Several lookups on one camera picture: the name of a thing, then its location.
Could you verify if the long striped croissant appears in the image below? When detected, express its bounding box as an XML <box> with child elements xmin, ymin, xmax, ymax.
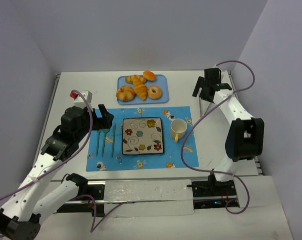
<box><xmin>133</xmin><ymin>77</ymin><xmax>148</xmax><ymax>101</ymax></box>

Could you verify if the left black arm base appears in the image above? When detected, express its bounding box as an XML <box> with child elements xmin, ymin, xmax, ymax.
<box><xmin>56</xmin><ymin>182</ymin><xmax>105</xmax><ymax>217</ymax></box>

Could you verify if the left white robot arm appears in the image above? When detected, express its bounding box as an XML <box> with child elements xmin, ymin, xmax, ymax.
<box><xmin>0</xmin><ymin>104</ymin><xmax>114</xmax><ymax>240</ymax></box>

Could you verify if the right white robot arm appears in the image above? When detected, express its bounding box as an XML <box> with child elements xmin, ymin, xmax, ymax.
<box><xmin>193</xmin><ymin>68</ymin><xmax>265</xmax><ymax>182</ymax></box>

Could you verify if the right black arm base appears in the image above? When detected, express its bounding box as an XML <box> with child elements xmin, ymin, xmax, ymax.
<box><xmin>187</xmin><ymin>174</ymin><xmax>239</xmax><ymax>209</ymax></box>

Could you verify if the round twisted bread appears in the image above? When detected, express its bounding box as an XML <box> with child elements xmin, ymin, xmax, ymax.
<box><xmin>116</xmin><ymin>85</ymin><xmax>135</xmax><ymax>102</ymax></box>

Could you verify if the teal fork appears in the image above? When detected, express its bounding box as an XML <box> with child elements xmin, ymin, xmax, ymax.
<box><xmin>96</xmin><ymin>129</ymin><xmax>102</xmax><ymax>156</ymax></box>

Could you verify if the teal knife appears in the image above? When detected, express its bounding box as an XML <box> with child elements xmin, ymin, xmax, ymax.
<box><xmin>111</xmin><ymin>124</ymin><xmax>116</xmax><ymax>158</ymax></box>

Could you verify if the square floral ceramic plate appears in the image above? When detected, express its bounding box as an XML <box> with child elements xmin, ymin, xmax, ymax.
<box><xmin>122</xmin><ymin>117</ymin><xmax>164</xmax><ymax>156</ymax></box>

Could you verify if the blue cartoon placemat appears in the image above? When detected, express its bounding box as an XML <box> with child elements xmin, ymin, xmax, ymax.
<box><xmin>86</xmin><ymin>106</ymin><xmax>199</xmax><ymax>172</ymax></box>

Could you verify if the light blue tray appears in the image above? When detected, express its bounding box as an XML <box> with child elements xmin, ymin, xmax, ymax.
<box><xmin>117</xmin><ymin>74</ymin><xmax>169</xmax><ymax>106</ymax></box>

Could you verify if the small croissant back left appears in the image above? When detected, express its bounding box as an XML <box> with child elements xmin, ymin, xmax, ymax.
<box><xmin>125</xmin><ymin>75</ymin><xmax>147</xmax><ymax>84</ymax></box>

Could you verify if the cream yellow mug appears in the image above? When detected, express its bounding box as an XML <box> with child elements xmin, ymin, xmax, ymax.
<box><xmin>170</xmin><ymin>119</ymin><xmax>187</xmax><ymax>143</ymax></box>

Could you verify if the round orange bun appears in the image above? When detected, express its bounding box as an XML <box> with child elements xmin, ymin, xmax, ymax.
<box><xmin>143</xmin><ymin>70</ymin><xmax>156</xmax><ymax>82</ymax></box>

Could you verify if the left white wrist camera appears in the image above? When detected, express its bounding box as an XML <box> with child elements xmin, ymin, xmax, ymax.
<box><xmin>69</xmin><ymin>90</ymin><xmax>92</xmax><ymax>108</ymax></box>

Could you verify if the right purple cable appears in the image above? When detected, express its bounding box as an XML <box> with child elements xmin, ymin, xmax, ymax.
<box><xmin>180</xmin><ymin>60</ymin><xmax>256</xmax><ymax>216</ymax></box>

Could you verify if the purple cable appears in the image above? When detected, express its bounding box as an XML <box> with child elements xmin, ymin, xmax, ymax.
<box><xmin>180</xmin><ymin>60</ymin><xmax>256</xmax><ymax>216</ymax></box>
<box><xmin>0</xmin><ymin>89</ymin><xmax>124</xmax><ymax>238</ymax></box>

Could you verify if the glazed ring donut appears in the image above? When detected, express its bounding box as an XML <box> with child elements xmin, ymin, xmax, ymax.
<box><xmin>147</xmin><ymin>85</ymin><xmax>162</xmax><ymax>100</ymax></box>

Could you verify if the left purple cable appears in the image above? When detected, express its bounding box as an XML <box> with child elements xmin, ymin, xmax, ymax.
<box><xmin>0</xmin><ymin>89</ymin><xmax>124</xmax><ymax>238</ymax></box>

